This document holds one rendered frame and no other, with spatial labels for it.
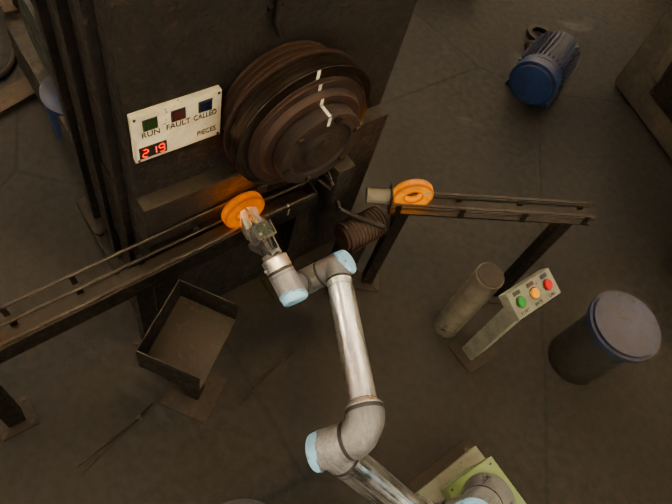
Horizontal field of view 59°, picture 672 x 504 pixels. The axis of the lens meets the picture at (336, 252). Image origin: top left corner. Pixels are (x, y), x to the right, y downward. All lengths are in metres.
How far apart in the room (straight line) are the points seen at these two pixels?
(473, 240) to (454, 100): 0.99
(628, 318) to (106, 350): 2.17
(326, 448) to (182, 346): 0.56
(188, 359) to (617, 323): 1.74
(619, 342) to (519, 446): 0.61
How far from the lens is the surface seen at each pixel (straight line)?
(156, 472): 2.49
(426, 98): 3.71
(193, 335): 1.99
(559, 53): 3.91
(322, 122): 1.65
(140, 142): 1.70
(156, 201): 1.91
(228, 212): 1.99
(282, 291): 1.94
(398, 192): 2.23
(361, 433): 1.76
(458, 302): 2.59
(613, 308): 2.78
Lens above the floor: 2.45
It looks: 58 degrees down
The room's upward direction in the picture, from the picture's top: 21 degrees clockwise
